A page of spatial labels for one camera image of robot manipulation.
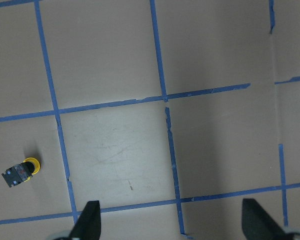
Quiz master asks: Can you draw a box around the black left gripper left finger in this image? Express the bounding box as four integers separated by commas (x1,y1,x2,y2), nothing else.
68,200,101,240

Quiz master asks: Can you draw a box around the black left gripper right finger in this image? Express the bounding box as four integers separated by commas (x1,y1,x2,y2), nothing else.
241,198,285,240

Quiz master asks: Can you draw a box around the yellow push button switch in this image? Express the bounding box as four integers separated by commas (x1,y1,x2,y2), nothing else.
1,157,41,188

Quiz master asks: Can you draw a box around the brown paper table mat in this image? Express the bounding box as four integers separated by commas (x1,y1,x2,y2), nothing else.
0,0,300,240

